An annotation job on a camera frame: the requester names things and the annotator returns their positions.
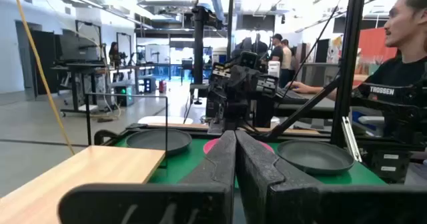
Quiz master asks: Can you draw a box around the white box appliance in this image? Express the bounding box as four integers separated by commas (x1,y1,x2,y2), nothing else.
268,60,281,79

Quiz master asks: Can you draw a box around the green table mat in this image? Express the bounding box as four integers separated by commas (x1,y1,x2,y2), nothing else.
115,135,388,189

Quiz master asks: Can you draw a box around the black keyboard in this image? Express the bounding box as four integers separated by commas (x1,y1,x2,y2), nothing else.
276,87,310,105

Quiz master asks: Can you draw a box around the person's hand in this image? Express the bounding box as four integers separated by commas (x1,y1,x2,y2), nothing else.
286,80,316,95

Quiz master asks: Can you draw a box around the black background workstation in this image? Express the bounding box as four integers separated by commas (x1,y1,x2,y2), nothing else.
49,19,111,118

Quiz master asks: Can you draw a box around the pink plate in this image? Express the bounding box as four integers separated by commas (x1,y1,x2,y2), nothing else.
203,137,275,155

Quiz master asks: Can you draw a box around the dark grey plate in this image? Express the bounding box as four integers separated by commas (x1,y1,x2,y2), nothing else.
125,128,193,157

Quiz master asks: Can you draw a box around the wooden shelf with black frame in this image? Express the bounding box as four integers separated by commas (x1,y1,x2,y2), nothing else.
0,93,169,224

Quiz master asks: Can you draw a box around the orange wall panel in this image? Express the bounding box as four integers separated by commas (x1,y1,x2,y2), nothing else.
357,27,398,64

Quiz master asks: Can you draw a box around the black metal rig frame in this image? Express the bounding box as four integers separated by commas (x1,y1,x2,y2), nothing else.
94,0,368,151

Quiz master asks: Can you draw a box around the green-lit computer tower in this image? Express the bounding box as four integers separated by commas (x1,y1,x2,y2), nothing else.
114,85,135,107

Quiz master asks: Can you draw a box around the grey office desk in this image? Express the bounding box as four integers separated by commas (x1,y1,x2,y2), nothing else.
276,93,336,120

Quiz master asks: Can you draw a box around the black vertical pole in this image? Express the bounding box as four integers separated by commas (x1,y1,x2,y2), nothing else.
226,0,236,60
191,5,206,105

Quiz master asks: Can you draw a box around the silver metal bracket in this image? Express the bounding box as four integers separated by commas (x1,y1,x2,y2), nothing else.
340,116,363,163

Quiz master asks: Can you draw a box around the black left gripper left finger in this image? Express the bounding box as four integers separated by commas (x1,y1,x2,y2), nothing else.
58,129,238,224

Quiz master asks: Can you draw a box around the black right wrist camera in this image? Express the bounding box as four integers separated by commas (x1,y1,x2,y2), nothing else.
239,50,260,70

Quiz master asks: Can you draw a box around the yellow hanging cable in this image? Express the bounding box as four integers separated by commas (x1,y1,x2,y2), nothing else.
12,0,76,155

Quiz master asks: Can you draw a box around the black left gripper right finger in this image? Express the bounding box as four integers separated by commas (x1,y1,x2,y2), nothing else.
235,130,427,224

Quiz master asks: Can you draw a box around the person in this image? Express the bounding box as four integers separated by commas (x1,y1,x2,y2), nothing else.
310,0,427,101
280,39,294,80
108,41,121,68
269,33,285,88

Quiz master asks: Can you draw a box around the black box with white labels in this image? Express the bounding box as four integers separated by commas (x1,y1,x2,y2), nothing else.
365,147,413,184

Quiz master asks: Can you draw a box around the thin black cable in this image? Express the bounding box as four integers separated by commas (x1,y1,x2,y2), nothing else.
289,0,350,89

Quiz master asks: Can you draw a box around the black door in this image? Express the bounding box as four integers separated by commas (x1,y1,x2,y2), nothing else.
15,20,58,97

